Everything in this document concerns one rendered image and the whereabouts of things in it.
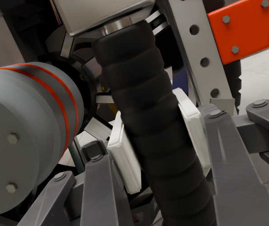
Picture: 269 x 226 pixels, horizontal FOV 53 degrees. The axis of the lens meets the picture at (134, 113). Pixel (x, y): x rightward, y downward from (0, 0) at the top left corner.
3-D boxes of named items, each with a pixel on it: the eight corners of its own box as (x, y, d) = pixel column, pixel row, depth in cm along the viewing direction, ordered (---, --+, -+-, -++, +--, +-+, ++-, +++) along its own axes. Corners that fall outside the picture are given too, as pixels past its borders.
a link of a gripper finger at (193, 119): (185, 117, 13) (200, 111, 13) (170, 90, 20) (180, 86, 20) (204, 170, 14) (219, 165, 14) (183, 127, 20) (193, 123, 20)
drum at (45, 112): (101, 127, 45) (66, 45, 42) (70, 198, 25) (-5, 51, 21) (27, 154, 47) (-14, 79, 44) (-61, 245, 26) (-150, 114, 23)
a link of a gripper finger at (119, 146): (142, 192, 14) (128, 196, 14) (140, 142, 21) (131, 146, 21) (120, 141, 13) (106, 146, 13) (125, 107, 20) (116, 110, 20)
